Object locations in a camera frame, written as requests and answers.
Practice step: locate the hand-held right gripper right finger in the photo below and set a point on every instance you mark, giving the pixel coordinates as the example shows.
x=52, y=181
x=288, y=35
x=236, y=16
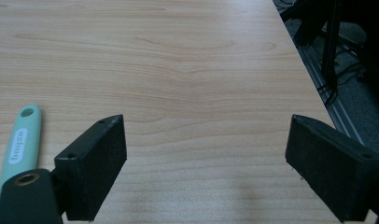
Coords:
x=334, y=174

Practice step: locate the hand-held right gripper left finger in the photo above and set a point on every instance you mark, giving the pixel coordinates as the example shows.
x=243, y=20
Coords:
x=91, y=174

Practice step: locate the black metal stand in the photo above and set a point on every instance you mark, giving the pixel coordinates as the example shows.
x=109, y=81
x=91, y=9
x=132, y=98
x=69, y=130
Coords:
x=330, y=46

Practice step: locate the grey metal floor rail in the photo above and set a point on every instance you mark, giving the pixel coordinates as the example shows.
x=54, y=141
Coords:
x=330, y=93

